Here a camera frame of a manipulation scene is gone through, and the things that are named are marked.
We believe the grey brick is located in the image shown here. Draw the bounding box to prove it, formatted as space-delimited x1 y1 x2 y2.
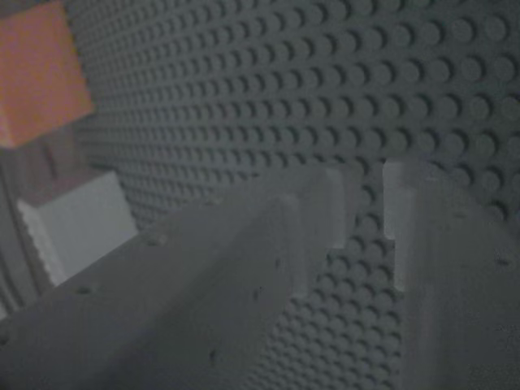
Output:
15 170 141 288

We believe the grey studded baseplate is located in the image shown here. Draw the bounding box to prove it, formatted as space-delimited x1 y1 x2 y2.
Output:
67 0 520 390

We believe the orange brick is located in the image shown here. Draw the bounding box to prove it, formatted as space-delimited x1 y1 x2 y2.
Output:
0 0 97 150

